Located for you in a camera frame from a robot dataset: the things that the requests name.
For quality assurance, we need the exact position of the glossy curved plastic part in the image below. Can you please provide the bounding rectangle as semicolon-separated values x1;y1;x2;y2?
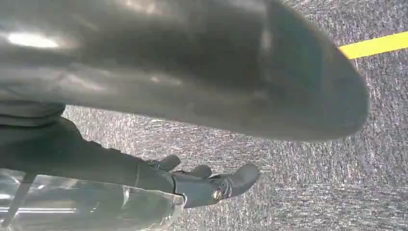
0;168;186;231

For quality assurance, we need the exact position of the yellow floor tape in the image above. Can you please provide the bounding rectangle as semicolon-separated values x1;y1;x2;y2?
338;31;408;60

